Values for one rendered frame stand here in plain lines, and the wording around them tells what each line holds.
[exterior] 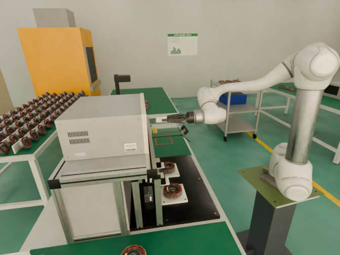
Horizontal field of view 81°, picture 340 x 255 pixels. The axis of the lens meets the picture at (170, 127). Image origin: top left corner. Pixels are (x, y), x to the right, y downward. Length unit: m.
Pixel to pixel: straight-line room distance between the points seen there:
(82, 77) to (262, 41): 5.43
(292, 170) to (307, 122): 0.25
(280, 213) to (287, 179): 0.45
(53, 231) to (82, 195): 0.34
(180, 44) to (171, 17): 0.75
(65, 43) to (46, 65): 0.57
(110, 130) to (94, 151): 0.13
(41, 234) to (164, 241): 0.62
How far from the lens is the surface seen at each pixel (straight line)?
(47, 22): 4.97
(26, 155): 2.12
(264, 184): 1.48
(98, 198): 0.98
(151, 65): 6.29
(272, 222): 1.61
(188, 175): 1.41
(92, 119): 0.92
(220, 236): 1.11
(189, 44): 6.44
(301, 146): 1.15
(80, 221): 1.08
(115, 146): 0.96
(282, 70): 1.20
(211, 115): 1.23
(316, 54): 1.00
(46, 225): 1.32
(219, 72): 6.81
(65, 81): 4.70
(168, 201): 1.20
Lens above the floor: 1.60
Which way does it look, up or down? 23 degrees down
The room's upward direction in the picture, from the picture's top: 1 degrees counter-clockwise
